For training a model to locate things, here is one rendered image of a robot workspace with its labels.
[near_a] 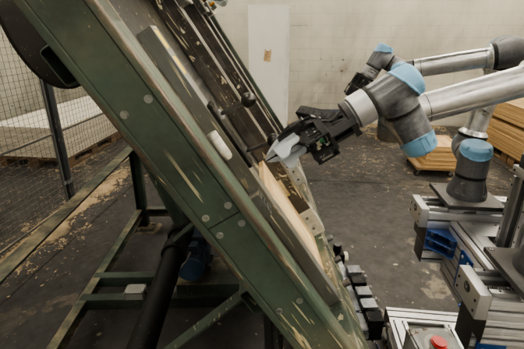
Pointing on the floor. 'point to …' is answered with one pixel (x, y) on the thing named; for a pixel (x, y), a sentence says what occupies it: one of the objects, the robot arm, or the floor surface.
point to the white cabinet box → (270, 54)
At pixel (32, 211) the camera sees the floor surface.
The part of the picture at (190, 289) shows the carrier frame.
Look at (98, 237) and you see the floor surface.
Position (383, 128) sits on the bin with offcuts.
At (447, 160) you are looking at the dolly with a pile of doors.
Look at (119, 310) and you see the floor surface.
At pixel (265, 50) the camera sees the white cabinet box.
